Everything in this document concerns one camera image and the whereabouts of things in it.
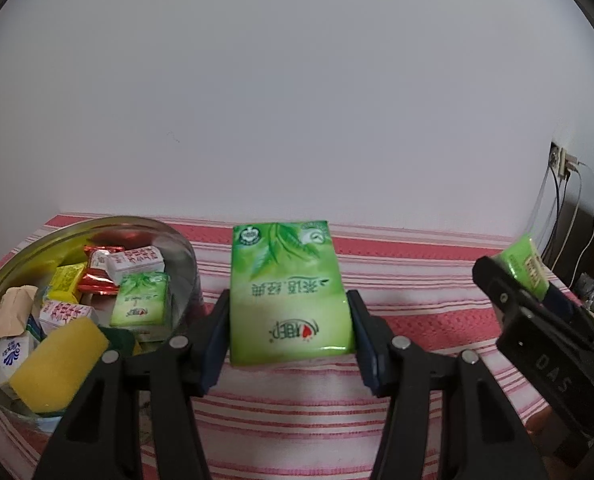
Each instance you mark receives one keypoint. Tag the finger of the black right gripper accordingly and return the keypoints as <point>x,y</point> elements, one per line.
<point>505,293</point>
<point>559,304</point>

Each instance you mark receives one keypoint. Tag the white red-lettered snack packet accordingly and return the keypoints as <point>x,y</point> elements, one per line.
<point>137,260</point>

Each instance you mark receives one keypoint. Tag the yellow snack box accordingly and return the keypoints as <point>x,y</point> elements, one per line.
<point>64,284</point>

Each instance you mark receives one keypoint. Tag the yellow green sponge in tin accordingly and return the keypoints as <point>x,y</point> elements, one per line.
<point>52,374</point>

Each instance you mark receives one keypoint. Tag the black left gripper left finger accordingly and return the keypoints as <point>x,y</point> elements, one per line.
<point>98,437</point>

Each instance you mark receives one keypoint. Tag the white wall socket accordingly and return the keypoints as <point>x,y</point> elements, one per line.
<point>561,162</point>

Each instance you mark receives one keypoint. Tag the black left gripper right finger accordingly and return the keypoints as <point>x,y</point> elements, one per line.
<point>482,437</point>

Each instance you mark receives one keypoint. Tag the pink white snack packet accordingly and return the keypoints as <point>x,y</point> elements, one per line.
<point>55,314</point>

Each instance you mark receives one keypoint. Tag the red white striped bedspread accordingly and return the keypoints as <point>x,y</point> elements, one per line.
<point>315,419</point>

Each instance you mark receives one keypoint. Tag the beige paper packet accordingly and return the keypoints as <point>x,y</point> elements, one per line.
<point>15,309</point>

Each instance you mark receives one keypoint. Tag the red foil snack wrapper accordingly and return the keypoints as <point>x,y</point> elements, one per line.
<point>95,279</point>

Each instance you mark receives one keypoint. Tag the white blue-print packet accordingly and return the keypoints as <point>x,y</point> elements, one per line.
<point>13,352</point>

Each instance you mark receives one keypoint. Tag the round metal tin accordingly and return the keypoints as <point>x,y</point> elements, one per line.
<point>62,244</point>

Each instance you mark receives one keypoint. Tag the large green tissue pack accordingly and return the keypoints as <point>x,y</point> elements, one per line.
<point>287,300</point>

